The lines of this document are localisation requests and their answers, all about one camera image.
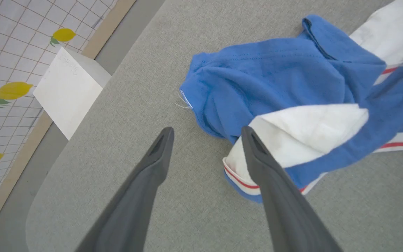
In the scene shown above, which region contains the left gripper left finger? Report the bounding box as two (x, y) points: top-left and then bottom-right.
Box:
(76, 127), (175, 252)

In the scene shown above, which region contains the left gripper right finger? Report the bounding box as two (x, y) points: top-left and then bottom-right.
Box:
(241, 126), (344, 252)

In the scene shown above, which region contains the blue and white garment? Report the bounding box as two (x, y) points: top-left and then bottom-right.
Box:
(179, 0), (403, 203)

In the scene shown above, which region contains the white box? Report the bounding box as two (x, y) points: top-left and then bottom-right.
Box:
(33, 47), (112, 140)

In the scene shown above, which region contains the lemon print partition panel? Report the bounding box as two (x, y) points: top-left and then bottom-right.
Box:
(0, 0), (137, 247)

